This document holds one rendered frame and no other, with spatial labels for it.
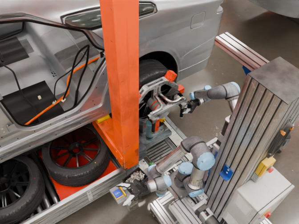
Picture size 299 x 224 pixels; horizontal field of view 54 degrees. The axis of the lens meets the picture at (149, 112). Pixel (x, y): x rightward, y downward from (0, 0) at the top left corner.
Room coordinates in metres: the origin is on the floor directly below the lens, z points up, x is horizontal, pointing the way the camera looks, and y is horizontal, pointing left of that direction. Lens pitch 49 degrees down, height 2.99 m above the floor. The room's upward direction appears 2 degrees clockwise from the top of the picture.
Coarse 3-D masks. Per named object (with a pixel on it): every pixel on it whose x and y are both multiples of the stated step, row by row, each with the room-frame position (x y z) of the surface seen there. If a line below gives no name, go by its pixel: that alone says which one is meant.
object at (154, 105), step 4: (148, 100) 1.95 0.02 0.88; (152, 100) 1.93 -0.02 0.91; (156, 100) 1.92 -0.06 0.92; (148, 104) 1.92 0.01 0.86; (152, 104) 1.89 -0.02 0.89; (156, 104) 1.88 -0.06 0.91; (164, 104) 1.88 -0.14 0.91; (152, 108) 1.87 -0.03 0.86; (156, 108) 1.84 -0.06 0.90; (164, 112) 1.82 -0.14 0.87; (168, 112) 1.85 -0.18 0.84; (160, 116) 1.79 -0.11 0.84; (164, 116) 1.82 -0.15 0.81
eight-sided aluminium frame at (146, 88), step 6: (162, 78) 2.02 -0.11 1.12; (150, 84) 1.94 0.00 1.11; (156, 84) 1.94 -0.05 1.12; (162, 84) 1.97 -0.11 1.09; (168, 84) 2.02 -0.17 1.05; (174, 84) 2.06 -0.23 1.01; (144, 90) 1.87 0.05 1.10; (150, 90) 1.89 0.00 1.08; (144, 96) 1.85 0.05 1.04; (174, 96) 2.08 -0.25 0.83; (168, 102) 2.09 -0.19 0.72; (144, 120) 1.90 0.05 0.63
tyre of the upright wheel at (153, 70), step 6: (144, 60) 2.20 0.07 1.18; (150, 60) 2.23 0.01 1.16; (156, 60) 2.28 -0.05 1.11; (144, 66) 2.12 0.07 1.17; (150, 66) 2.12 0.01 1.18; (156, 66) 2.15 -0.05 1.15; (162, 66) 2.20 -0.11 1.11; (144, 72) 2.03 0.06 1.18; (150, 72) 2.03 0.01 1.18; (156, 72) 2.04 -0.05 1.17; (162, 72) 2.08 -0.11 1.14; (144, 78) 1.96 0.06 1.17; (150, 78) 1.99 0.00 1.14; (156, 78) 2.03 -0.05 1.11; (144, 84) 1.95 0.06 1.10
